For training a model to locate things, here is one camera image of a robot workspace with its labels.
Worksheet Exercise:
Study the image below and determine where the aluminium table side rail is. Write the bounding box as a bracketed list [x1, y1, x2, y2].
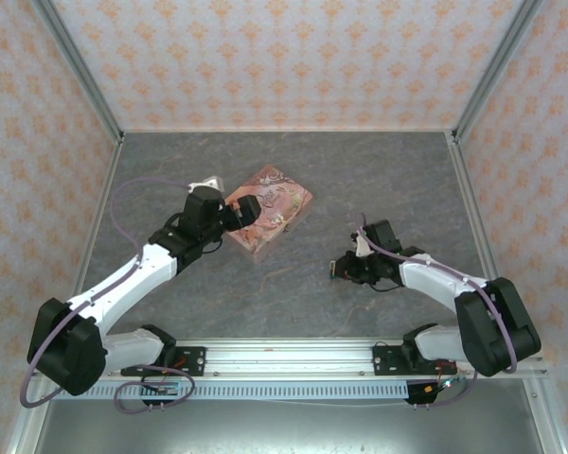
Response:
[446, 131, 524, 341]
[54, 134, 126, 342]

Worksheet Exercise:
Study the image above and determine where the grey metal sheet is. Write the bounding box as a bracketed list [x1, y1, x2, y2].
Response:
[32, 399, 553, 454]

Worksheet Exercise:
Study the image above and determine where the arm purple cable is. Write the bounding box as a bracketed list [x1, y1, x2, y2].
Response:
[357, 212, 520, 409]
[20, 177, 195, 413]

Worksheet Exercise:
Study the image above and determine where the aluminium frame post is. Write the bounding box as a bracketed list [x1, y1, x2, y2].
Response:
[523, 377, 568, 454]
[30, 0, 126, 143]
[4, 377, 53, 454]
[452, 0, 548, 146]

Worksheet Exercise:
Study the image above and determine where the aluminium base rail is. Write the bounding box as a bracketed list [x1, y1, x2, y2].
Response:
[30, 339, 549, 380]

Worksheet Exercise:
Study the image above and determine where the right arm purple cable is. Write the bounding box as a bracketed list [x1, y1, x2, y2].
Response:
[357, 212, 520, 409]

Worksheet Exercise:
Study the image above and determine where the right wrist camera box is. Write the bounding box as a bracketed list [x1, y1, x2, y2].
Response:
[351, 230, 371, 259]

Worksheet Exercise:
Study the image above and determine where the pink illustrated tin box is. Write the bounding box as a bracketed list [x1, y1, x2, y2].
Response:
[222, 163, 315, 265]

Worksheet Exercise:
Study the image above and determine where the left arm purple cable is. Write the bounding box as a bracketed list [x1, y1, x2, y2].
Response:
[20, 177, 195, 413]

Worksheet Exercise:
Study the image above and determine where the small circuit board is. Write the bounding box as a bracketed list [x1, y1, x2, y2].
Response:
[141, 382, 180, 397]
[435, 375, 470, 394]

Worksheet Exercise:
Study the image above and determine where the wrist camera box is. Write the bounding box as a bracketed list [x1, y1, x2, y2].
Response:
[190, 175, 224, 193]
[351, 230, 371, 259]

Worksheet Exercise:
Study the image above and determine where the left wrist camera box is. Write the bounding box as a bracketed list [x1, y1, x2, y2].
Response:
[190, 175, 224, 193]

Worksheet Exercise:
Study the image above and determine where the white slotted cable duct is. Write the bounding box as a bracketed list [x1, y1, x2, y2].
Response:
[85, 381, 411, 401]

